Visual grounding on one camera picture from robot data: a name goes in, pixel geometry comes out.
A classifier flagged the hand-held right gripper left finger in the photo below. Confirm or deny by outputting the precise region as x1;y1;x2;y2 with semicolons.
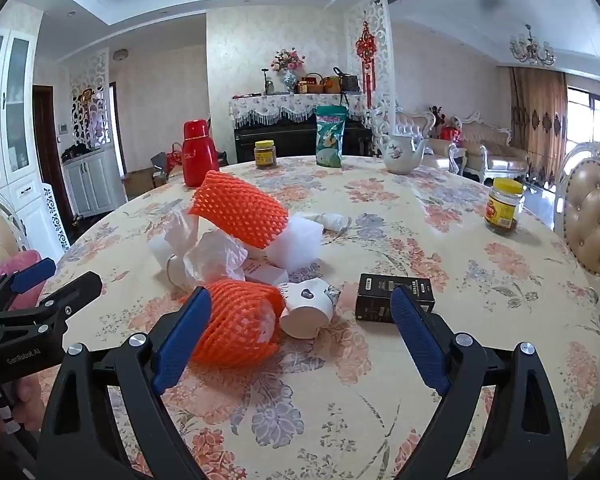
36;286;213;480

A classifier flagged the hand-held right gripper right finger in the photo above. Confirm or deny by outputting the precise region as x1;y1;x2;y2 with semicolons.
389;285;568;480

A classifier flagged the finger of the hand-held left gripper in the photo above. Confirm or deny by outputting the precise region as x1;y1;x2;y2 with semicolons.
0;257;57;307
0;271;103;332

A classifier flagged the pink lined waste bin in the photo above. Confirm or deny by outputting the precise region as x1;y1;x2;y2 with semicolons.
0;250;46;311

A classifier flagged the orange foam fruit net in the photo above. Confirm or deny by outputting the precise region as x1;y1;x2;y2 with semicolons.
189;170;289;251
180;280;287;368

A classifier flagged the black carton box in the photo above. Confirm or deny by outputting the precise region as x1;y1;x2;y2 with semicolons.
355;273;436;326

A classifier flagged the white paper cup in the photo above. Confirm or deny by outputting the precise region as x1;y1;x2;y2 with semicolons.
165;254;201;292

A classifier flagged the small white pink box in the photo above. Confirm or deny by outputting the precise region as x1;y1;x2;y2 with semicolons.
242;259;291;286

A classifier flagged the clear plastic bag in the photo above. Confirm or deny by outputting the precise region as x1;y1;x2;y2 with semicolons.
147;209;203;261

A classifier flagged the crushed printed paper cup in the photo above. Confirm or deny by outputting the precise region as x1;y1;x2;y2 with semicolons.
279;281;342;339

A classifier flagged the white paper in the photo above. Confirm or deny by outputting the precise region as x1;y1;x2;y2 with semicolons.
300;211;352;233

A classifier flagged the white foam block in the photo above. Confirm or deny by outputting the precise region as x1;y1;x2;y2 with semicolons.
267;217;326;271

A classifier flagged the person's left hand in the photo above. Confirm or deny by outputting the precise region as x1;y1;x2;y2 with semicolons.
4;374;47;434

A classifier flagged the white cutout panel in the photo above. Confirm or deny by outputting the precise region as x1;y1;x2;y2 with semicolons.
42;182;71;251

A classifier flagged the low white cabinet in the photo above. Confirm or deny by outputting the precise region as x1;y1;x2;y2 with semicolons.
62;147;118;218

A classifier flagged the floral tablecloth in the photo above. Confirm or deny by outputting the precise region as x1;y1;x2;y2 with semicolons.
39;155;600;480

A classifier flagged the cardboard box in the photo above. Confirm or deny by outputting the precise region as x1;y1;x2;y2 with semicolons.
122;167;156;201

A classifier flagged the dark wooden door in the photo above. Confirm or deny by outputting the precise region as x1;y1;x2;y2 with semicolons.
32;85;76;221

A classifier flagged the dark bag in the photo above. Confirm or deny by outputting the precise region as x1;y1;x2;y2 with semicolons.
61;143;106;161

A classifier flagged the yellow-lid glass jar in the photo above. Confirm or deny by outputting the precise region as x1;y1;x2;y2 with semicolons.
254;140;277;168
484;177;525;234

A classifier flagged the white glass-door cabinet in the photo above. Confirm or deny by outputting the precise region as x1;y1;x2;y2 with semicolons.
0;27;66;261

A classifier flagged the red gift bag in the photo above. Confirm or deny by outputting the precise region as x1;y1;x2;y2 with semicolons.
166;142;186;178

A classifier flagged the white lattice screen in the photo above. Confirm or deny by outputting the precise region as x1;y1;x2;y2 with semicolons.
347;0;396;156
70;50;112;151

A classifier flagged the red thermos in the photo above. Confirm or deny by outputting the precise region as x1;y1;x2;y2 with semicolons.
182;119;220;187

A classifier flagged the white teapot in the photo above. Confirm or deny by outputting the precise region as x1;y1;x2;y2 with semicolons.
377;132;427;175

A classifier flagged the ornate white sofa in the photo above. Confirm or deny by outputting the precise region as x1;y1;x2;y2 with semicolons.
452;111;530;183

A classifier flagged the ornate white armchair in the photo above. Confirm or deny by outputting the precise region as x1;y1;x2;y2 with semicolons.
395;110;461;171

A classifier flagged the green snack bag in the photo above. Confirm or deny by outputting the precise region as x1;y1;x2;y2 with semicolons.
314;105;349;168

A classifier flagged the black piano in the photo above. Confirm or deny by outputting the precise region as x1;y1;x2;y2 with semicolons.
234;115;373;163

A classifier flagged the brown curtain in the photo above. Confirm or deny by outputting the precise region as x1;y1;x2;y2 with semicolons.
509;66;568;188

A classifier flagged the floral lace piano cover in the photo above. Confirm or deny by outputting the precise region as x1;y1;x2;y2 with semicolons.
229;92;368;131

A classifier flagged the dark handbag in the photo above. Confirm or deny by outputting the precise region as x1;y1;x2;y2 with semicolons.
332;66;362;94

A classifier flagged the window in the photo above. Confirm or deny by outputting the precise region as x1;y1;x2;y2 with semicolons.
566;85;600;176

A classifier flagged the flower vase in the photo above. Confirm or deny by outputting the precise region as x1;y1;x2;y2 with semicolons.
270;49;306;95

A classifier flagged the red Chinese knot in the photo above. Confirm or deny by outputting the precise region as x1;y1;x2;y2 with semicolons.
356;10;378;111

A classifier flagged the chandelier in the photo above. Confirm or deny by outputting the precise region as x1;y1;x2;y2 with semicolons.
509;24;557;67

